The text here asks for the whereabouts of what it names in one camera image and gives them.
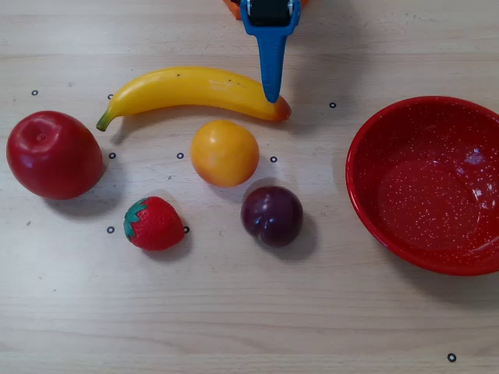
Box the blue gripper black motor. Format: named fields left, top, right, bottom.
left=240, top=0, right=302, bottom=104

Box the yellow toy banana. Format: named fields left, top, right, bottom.
left=96, top=65, right=292, bottom=132

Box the red speckled enamel bowl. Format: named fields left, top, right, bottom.
left=345, top=96, right=499, bottom=277

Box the orange toy fruit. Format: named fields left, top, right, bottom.
left=189, top=119, right=260, bottom=188

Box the purple toy plum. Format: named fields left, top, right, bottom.
left=240, top=185, right=304, bottom=248

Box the red toy strawberry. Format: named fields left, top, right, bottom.
left=123, top=196, right=186, bottom=252

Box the red toy apple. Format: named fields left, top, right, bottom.
left=5, top=110, right=105, bottom=201

